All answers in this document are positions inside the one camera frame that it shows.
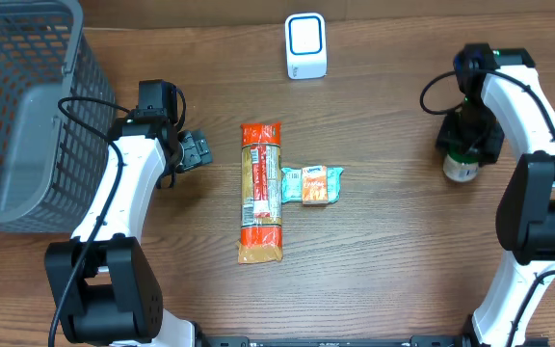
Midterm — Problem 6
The orange pasta package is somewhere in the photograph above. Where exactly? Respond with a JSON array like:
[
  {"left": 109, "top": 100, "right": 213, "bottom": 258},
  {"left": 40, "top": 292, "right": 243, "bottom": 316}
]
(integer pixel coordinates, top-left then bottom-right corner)
[{"left": 238, "top": 122, "right": 283, "bottom": 264}]

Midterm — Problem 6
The teal tissue pack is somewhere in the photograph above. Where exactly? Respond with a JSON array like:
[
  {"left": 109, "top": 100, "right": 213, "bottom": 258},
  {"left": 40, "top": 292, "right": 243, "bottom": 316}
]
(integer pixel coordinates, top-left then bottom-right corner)
[{"left": 281, "top": 167, "right": 344, "bottom": 204}]

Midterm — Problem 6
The white barcode scanner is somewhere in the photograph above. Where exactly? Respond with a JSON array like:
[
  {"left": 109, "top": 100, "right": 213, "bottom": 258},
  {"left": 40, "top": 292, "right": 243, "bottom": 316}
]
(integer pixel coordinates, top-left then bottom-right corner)
[{"left": 284, "top": 13, "right": 328, "bottom": 80}]

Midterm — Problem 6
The grey plastic basket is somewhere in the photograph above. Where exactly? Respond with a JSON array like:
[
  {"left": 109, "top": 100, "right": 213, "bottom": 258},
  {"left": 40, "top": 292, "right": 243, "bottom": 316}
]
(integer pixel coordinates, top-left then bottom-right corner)
[{"left": 0, "top": 0, "right": 116, "bottom": 232}]

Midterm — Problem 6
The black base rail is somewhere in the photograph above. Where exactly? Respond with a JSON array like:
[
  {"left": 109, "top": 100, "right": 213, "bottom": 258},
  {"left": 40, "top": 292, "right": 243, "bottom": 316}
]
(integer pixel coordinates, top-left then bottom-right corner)
[{"left": 196, "top": 335, "right": 472, "bottom": 347}]

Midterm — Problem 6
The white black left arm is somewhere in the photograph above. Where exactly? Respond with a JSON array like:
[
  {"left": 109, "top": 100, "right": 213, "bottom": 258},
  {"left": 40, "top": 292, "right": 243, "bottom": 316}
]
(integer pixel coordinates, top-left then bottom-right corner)
[{"left": 44, "top": 80, "right": 212, "bottom": 347}]

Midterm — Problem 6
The green lid jar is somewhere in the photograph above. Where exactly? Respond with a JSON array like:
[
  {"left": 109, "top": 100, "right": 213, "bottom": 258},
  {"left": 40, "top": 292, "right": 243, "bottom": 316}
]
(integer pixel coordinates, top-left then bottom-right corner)
[{"left": 442, "top": 151, "right": 479, "bottom": 183}]

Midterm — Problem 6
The orange tissue pack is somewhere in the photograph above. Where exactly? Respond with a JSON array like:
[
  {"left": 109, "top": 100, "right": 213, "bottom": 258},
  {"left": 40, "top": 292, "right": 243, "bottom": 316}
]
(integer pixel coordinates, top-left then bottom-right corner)
[{"left": 302, "top": 166, "right": 329, "bottom": 205}]

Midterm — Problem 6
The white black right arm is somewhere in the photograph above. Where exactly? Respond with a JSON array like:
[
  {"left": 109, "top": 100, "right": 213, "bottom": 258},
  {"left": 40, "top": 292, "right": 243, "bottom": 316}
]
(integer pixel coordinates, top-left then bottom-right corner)
[{"left": 436, "top": 43, "right": 555, "bottom": 346}]

